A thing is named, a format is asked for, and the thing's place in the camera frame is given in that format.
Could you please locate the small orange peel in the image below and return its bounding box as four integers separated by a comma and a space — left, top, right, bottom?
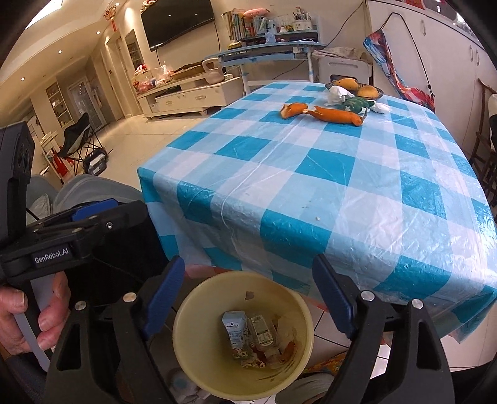
280, 103, 308, 120

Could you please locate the green plush toy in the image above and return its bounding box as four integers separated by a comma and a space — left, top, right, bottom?
337, 97, 376, 115

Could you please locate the clear plastic bottle green label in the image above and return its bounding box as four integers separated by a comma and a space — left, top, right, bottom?
248, 314, 276, 349

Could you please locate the small white tissue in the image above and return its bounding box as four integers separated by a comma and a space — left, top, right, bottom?
368, 100, 392, 114

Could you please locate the yellow trash bin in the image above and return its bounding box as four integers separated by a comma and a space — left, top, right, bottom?
173, 271, 314, 402

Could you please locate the person's left hand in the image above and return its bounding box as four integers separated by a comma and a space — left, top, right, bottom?
0, 272, 71, 359

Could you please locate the grey cushioned chair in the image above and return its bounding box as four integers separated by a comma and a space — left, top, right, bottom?
26, 174, 143, 224

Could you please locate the black bag on floor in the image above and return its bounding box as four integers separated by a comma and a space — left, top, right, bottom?
83, 148, 108, 176

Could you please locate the black folding chair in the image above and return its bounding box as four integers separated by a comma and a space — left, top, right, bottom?
57, 112, 108, 168

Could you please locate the blue white checkered tablecloth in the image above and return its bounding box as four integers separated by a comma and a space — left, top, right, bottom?
137, 82, 496, 341

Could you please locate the white TV cabinet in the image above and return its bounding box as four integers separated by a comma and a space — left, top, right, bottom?
137, 74, 244, 119

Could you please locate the pink kettlebell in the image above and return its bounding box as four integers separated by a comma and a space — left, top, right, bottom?
202, 57, 225, 85

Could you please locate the dark wooden chair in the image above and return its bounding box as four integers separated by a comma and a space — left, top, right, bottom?
469, 78, 496, 209

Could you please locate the blue study desk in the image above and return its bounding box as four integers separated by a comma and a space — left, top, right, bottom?
208, 40, 327, 95

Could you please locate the dark glass fruit bowl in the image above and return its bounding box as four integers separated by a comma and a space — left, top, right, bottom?
325, 77, 383, 100

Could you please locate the white plastic stool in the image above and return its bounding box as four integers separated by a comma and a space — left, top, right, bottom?
317, 56, 372, 84

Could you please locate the colourful hanging bag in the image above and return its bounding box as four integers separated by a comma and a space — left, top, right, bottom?
363, 30, 435, 113

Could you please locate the black wall television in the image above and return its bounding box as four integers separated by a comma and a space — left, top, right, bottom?
141, 0, 215, 51

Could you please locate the white wall cabinet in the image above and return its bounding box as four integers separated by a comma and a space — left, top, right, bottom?
368, 1, 496, 155

